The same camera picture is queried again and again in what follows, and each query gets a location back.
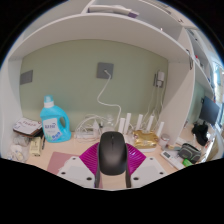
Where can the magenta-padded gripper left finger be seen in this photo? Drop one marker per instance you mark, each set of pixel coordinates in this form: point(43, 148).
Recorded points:
point(88, 160)

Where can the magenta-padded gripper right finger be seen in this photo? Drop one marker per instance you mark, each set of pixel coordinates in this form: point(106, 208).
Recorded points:
point(136, 160)

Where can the black computer mouse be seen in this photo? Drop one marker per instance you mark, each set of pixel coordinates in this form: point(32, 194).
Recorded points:
point(112, 153)

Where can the gold foil bag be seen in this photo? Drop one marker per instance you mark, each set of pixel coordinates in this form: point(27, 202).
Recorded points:
point(145, 140)

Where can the small round white jar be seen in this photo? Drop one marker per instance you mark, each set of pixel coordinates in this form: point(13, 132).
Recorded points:
point(164, 140)

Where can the white remote control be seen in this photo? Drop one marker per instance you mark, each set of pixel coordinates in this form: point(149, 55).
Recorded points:
point(170, 159)

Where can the white router with antennas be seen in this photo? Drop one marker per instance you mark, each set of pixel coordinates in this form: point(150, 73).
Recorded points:
point(127, 121)

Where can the black pen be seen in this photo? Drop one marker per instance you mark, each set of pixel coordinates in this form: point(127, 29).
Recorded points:
point(43, 142)

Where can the blue detergent bottle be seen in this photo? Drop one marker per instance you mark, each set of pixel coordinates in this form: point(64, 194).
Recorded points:
point(55, 125)

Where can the small green bottle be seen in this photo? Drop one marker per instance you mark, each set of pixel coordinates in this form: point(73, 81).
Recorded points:
point(187, 162)

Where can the dark grey zip pouch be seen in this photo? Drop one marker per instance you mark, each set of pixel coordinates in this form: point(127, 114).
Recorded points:
point(189, 152)

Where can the small yellowish box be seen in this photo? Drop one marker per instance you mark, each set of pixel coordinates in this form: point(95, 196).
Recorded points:
point(35, 146)

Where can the black bag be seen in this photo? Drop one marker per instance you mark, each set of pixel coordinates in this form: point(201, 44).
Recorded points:
point(200, 133)

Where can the stack of books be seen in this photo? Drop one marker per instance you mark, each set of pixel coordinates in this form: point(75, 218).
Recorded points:
point(27, 126)

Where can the crumpled clear plastic bag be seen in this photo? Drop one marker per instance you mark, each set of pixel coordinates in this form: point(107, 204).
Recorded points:
point(18, 151)

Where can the dark computer monitor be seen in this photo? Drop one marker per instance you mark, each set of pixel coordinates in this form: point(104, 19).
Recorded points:
point(209, 110)

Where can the white wall charger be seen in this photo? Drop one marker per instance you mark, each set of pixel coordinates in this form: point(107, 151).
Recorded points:
point(160, 78)

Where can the grey wall socket plate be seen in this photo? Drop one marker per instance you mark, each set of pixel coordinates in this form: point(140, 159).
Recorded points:
point(105, 70)

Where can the grey blank wall plate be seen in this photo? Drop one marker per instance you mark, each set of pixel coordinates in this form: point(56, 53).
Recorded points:
point(26, 77)

